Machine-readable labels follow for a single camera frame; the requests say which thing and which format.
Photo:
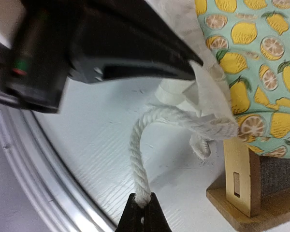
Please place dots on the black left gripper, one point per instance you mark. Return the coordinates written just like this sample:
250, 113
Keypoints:
35, 69

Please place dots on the grey bed base mat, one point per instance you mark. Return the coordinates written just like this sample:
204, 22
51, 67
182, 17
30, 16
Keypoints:
275, 175

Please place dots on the wooden pet bed frame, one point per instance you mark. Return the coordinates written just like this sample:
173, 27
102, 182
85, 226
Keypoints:
239, 200

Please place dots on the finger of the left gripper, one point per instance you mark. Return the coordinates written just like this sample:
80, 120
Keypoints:
121, 39

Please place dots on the aluminium front rail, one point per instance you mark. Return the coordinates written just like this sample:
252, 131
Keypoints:
50, 187

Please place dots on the lemon print bed cushion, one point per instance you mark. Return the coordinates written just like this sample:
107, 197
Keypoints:
243, 88

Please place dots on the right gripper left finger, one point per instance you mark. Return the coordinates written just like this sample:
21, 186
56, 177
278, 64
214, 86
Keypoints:
131, 218

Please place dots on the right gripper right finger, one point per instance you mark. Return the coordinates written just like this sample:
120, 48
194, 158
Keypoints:
154, 218

